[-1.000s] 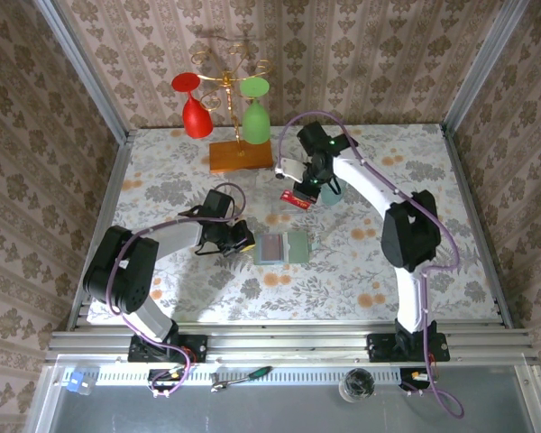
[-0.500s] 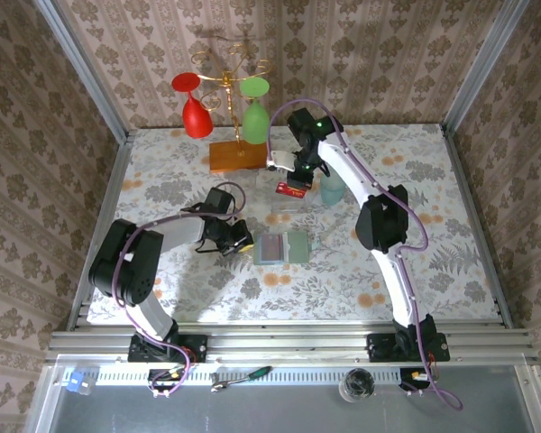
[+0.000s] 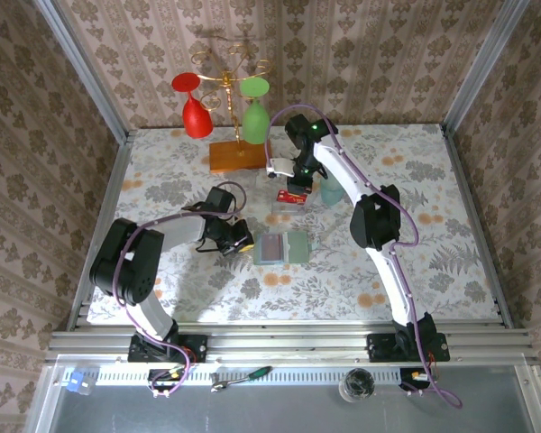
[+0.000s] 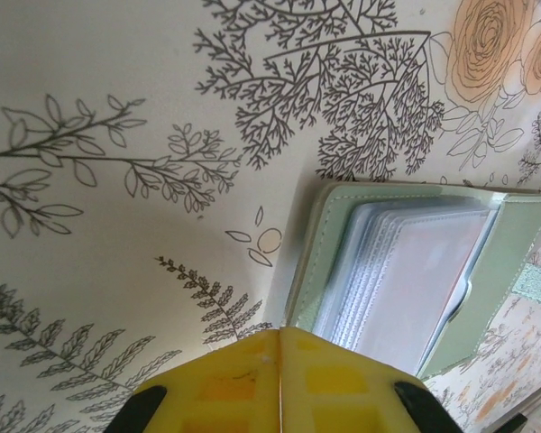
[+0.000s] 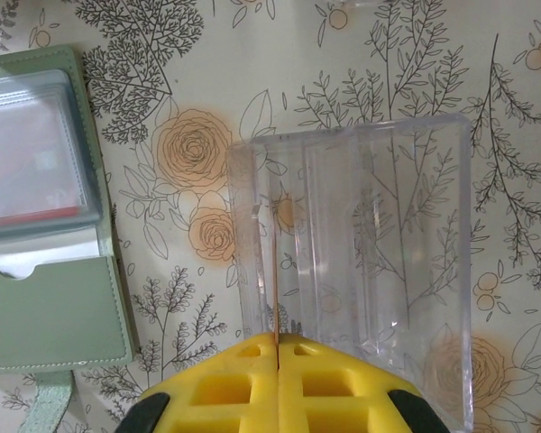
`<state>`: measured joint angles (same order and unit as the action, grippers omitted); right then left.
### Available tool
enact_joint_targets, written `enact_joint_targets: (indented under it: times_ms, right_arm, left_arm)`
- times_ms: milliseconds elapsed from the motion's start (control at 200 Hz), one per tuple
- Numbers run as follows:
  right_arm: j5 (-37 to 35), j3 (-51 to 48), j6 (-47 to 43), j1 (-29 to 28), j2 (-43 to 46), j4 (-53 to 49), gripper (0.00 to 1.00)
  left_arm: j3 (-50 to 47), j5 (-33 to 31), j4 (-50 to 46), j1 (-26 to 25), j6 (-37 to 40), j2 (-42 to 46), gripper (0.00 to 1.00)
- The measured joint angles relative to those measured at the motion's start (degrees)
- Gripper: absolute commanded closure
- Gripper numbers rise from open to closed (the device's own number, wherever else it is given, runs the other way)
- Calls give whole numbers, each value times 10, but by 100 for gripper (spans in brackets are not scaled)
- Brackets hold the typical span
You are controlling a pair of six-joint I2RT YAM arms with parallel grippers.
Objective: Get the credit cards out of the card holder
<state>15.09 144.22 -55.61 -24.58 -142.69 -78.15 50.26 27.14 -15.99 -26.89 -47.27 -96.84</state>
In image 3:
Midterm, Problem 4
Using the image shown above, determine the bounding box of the red credit card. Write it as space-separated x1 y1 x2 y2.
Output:
276 189 309 206
260 233 286 263

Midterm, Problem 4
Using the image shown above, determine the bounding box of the clear acrylic box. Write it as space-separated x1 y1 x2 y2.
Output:
269 180 319 218

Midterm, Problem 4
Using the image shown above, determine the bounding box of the frosted teal cup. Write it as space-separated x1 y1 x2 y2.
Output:
319 174 346 207

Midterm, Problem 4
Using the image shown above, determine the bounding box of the clear glass tumbler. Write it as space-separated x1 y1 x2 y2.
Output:
228 169 259 202

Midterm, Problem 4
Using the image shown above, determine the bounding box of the green wine glass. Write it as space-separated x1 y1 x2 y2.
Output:
238 76 271 145

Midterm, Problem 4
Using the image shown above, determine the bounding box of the floral table cover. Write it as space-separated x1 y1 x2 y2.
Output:
86 124 500 324

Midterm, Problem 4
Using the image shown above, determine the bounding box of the gold rack with wooden base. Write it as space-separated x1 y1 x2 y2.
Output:
190 43 275 173

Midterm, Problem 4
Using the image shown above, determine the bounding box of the red wine glass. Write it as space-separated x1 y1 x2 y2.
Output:
170 71 214 139

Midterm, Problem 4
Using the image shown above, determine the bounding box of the grey metal panel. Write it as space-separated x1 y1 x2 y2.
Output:
24 355 541 433

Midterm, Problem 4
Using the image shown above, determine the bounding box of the clear glass jar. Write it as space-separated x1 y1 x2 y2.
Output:
338 367 376 403

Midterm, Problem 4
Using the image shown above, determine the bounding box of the blue connector block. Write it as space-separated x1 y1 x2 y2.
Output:
64 370 95 397

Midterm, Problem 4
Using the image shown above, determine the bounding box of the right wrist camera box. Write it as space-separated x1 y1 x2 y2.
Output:
265 156 296 180

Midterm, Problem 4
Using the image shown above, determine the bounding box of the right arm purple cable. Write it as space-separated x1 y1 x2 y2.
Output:
265 103 463 410

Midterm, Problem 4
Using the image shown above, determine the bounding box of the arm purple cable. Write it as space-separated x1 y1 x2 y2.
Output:
115 181 248 399
265 103 463 410

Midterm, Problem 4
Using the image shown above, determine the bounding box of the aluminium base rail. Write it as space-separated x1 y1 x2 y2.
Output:
44 320 540 364

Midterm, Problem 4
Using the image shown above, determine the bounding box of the aluminium side rail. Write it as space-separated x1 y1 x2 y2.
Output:
65 130 134 330
439 124 515 329

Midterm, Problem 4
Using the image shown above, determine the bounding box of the green handled ratchet wrench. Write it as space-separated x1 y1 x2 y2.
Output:
210 365 274 393

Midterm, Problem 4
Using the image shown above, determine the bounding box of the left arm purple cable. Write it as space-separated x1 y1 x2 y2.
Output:
115 181 248 399

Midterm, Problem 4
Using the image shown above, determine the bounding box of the white slotted cable duct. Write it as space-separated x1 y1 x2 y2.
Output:
61 365 434 387

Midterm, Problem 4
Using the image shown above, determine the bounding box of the black wired power connector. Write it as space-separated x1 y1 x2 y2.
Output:
147 367 187 399
399 367 436 398

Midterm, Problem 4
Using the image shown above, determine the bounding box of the aluminium frame post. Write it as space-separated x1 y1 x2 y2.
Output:
33 0 132 144
442 0 519 136

